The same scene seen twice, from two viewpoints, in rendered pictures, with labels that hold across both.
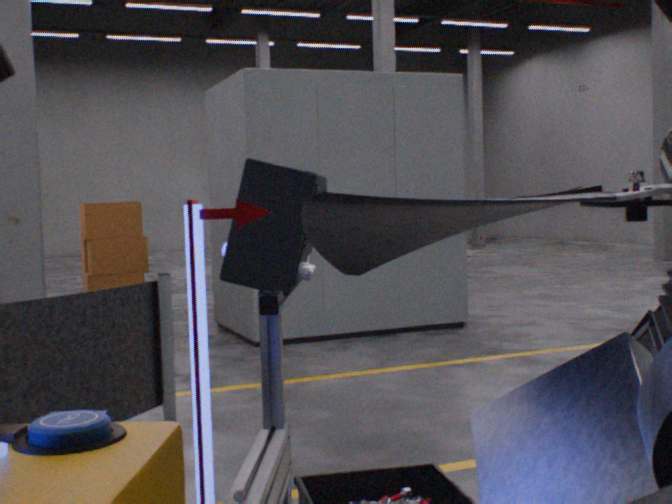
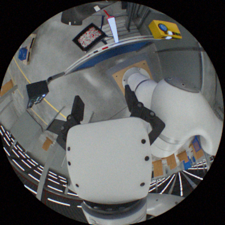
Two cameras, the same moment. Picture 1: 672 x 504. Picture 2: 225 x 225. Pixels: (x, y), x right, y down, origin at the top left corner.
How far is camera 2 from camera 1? 80 cm
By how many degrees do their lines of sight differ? 66
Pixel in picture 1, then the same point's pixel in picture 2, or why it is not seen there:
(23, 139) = (49, 158)
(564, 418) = not seen: hidden behind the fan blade
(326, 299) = (33, 124)
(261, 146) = (28, 142)
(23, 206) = (52, 152)
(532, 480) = (107, 9)
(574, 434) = not seen: hidden behind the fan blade
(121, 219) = (44, 147)
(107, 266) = (47, 144)
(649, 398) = not seen: outside the picture
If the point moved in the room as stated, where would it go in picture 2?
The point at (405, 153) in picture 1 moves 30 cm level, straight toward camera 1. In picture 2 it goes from (18, 129) to (18, 129)
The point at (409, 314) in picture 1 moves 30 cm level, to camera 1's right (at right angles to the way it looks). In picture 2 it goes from (29, 115) to (26, 112)
